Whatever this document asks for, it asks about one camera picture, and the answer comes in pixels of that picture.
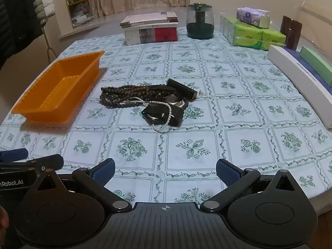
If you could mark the black puffer jacket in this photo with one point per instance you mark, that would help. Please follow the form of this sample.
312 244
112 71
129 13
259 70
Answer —
15 20

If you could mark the floral green white tablecloth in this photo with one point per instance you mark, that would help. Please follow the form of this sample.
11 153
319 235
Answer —
181 140

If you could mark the thick white and red book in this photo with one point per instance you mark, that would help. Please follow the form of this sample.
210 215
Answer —
150 35

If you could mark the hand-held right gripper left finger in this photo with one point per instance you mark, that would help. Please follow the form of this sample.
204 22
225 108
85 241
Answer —
103 171

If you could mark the white purple tissue box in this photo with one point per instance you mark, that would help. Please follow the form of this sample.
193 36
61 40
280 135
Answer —
253 16

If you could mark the long white box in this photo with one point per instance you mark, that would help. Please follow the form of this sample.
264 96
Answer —
290 64

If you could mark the brown wooden canister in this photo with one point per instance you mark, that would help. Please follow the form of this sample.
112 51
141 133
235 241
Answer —
291 32

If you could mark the flat blue box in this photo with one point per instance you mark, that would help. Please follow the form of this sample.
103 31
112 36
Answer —
306 63

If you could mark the long green box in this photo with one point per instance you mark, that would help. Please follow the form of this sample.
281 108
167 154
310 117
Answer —
317 63

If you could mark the thin dark spine book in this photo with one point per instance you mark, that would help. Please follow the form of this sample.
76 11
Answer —
129 24

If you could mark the dark green glass jar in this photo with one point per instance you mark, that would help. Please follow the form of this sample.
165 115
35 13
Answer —
200 23

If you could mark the orange plastic tray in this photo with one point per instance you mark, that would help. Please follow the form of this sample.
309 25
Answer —
57 90

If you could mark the white softcover book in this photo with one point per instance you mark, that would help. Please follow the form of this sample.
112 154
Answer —
150 16

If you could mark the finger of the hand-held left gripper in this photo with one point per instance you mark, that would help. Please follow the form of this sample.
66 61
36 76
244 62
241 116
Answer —
49 162
14 155

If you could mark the green tissue multipack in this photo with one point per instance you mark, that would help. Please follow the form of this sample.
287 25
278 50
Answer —
249 35

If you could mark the glossy black smart band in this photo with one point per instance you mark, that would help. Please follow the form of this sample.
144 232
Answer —
181 88

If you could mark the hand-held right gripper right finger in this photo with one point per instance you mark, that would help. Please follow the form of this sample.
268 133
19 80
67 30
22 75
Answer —
228 171

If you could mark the gold metal coat stand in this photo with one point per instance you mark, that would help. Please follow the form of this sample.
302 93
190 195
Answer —
48 44

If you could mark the white plastic bag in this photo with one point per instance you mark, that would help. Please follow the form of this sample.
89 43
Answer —
81 15

